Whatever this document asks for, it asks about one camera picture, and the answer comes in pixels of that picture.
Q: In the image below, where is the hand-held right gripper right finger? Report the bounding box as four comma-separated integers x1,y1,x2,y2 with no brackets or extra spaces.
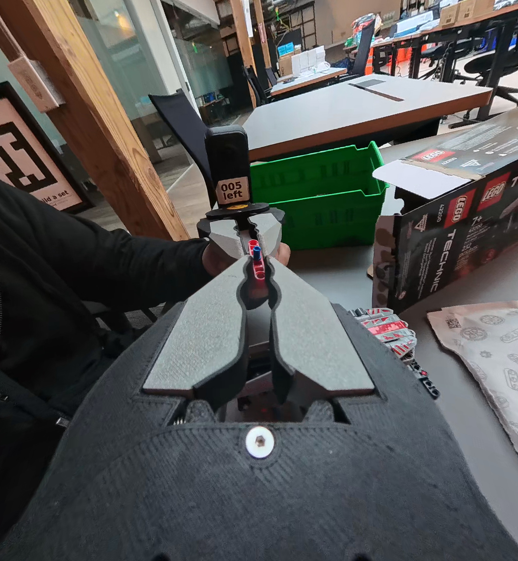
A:
268,259,376,404

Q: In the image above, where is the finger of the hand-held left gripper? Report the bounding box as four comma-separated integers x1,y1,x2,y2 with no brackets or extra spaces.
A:
208,220,247,264
254,218,283,260

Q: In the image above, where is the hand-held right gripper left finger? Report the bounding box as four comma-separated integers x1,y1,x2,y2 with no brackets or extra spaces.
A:
142,255,248,410

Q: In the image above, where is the red angled brick beam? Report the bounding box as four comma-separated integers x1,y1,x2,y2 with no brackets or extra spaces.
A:
247,239,267,299

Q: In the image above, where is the grey red brick vehicle model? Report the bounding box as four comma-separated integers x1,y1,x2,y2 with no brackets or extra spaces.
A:
237,307,440,417

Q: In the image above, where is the black cardboard set box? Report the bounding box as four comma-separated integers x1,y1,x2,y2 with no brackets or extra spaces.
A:
366,98,518,314

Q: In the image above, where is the person's left hand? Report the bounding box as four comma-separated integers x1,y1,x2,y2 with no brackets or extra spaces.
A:
202,242,291,278

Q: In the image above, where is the black office chair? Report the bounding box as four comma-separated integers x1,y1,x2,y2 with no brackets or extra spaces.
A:
463,22,518,129
149,90,213,209

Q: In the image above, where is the green plastic bin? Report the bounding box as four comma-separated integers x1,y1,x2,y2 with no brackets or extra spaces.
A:
250,141,390,250

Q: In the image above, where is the grey table with wooden edge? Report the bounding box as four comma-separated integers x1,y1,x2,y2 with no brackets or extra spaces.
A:
241,74,493,162

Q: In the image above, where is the person's black clothing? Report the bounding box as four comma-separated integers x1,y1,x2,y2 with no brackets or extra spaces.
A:
0,228,111,395

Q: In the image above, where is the printed white paper bag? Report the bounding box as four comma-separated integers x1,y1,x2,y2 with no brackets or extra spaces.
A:
427,299,518,491

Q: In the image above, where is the black white marker board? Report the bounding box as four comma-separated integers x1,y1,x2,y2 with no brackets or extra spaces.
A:
0,82,94,214

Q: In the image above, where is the long cluttered wooden desk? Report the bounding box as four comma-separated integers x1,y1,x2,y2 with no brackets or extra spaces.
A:
371,0,518,84

